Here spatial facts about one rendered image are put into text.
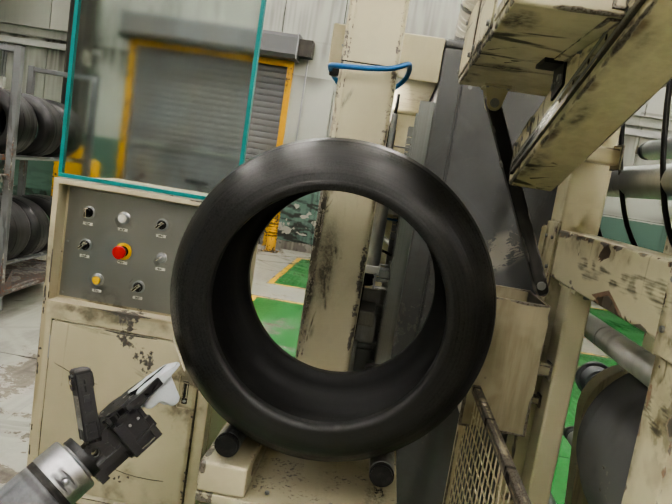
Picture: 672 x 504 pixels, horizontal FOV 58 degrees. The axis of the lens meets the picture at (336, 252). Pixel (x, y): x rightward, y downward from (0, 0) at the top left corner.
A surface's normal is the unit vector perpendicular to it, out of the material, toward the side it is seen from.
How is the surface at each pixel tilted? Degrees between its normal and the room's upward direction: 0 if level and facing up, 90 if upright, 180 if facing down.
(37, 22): 90
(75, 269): 90
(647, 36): 162
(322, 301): 90
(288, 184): 80
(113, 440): 70
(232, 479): 90
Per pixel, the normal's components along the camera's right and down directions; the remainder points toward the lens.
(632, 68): -0.18, 0.97
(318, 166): -0.10, -0.07
